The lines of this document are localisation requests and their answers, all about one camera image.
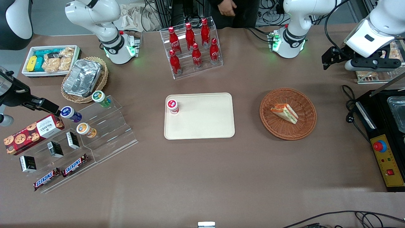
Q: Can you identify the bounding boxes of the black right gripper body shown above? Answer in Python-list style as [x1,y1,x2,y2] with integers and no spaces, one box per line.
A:
[0,71,33,107]

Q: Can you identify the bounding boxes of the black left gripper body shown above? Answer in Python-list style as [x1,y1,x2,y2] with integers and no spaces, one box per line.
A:
[335,45,395,61]

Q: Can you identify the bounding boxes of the triangle sandwich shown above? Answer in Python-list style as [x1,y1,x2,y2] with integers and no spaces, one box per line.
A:
[270,103,299,125]

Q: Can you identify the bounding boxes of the aluminium foil tray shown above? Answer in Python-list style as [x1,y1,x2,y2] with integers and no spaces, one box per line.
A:
[62,59,102,98]

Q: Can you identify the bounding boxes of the oval light wicker basket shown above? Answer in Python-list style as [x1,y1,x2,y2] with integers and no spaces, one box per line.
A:
[61,57,109,104]

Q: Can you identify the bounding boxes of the round brown wicker basket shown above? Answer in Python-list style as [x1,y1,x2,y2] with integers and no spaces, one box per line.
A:
[259,88,317,141]

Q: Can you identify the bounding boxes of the cream plastic tray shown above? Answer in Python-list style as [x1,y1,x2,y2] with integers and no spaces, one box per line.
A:
[164,92,235,140]

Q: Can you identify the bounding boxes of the person's bare hand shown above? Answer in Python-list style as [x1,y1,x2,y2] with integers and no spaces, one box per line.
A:
[218,0,237,17]

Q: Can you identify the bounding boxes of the white snack bin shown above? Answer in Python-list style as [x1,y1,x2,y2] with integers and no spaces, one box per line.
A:
[21,45,81,78]

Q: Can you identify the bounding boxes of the blue lid snack cup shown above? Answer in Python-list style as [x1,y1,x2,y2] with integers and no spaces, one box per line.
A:
[60,106,83,124]

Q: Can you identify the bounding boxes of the red cookie box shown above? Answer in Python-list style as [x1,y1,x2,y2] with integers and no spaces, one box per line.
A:
[3,114,65,156]

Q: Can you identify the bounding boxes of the yellow snack pack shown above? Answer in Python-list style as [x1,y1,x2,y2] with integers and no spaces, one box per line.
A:
[26,55,38,72]

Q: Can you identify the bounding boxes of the small black box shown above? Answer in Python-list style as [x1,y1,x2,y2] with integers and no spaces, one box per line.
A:
[19,155,37,173]
[65,131,80,149]
[47,141,64,158]

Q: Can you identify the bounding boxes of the orange lid snack cup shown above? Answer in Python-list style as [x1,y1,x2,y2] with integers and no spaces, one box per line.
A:
[76,123,97,138]

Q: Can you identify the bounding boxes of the grey metal bar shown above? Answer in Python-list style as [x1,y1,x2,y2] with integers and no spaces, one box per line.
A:
[369,72,405,97]

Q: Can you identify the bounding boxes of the green lid snack cup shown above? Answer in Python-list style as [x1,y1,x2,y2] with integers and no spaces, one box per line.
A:
[91,90,112,108]

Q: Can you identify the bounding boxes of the snickers bar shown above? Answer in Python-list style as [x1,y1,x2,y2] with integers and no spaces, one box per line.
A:
[33,168,61,192]
[62,154,89,177]

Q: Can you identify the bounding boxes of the clear acrylic stepped display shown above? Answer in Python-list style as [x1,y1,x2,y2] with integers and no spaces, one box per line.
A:
[9,95,139,194]

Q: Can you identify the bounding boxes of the black machine with yellow panel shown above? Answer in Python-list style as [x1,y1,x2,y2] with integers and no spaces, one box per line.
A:
[354,89,405,193]

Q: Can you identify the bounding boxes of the steel pan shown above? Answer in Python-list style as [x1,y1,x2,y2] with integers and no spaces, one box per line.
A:
[386,96,405,134]

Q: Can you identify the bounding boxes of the person in dark clothes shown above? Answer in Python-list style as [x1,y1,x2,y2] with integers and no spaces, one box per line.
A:
[208,0,260,29]

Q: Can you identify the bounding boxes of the red cola bottle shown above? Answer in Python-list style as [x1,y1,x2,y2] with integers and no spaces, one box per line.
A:
[209,38,220,65]
[201,18,211,48]
[191,43,203,69]
[169,50,183,75]
[168,27,182,54]
[185,23,196,51]

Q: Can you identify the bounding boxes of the white cloth bag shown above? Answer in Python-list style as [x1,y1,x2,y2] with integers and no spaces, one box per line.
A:
[120,4,162,32]

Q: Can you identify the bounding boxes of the red lid snack cup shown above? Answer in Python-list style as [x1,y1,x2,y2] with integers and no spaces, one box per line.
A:
[166,99,180,115]

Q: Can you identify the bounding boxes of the clear acrylic bottle rack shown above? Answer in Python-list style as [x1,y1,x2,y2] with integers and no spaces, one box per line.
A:
[159,16,224,80]

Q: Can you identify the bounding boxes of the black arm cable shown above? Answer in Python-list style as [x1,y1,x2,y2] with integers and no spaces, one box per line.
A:
[324,0,350,54]

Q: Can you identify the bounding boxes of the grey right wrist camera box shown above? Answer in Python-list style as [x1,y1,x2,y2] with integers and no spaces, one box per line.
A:
[0,114,15,127]

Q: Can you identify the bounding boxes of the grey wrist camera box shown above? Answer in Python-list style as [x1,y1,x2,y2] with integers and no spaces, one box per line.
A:
[0,114,15,127]
[344,59,401,72]

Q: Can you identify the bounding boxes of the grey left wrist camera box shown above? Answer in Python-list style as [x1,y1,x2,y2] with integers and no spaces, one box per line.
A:
[344,59,401,72]

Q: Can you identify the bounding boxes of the white wire rack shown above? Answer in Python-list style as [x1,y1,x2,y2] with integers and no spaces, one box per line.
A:
[355,38,405,85]

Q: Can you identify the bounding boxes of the black power cable with plug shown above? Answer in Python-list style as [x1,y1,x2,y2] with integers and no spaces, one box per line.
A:
[341,85,371,144]

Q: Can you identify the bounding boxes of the black base cables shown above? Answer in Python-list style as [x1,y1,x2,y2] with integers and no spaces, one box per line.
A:
[245,27,287,44]

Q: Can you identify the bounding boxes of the black floor cables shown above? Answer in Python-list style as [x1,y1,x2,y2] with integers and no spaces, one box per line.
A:
[281,210,405,228]

